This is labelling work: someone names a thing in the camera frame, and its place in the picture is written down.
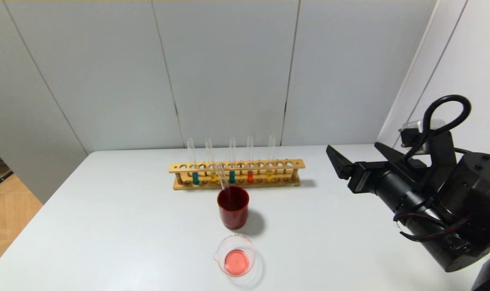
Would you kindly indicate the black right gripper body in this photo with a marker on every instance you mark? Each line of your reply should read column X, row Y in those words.
column 362, row 176

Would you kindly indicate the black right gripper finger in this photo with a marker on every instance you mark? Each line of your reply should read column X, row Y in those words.
column 341, row 163
column 398, row 157

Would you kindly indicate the test tube with yellow liquid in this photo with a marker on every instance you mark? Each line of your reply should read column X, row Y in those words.
column 268, row 175
column 213, row 176

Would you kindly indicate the test tube with red liquid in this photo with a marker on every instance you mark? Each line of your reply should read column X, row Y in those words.
column 223, row 180
column 250, row 177

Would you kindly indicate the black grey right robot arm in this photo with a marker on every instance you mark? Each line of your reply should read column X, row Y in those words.
column 479, row 190

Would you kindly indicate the wooden test tube rack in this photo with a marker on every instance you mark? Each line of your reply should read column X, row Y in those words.
column 269, row 165

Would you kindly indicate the test tube with teal liquid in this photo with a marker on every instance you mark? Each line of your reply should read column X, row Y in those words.
column 195, row 178
column 232, row 178

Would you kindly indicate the dark red plastic cup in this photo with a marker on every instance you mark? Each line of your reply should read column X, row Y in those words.
column 233, row 216

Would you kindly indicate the clear plastic spouted bowl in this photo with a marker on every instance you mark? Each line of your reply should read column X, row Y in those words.
column 234, row 258

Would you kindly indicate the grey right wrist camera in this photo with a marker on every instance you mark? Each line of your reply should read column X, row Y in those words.
column 444, row 149

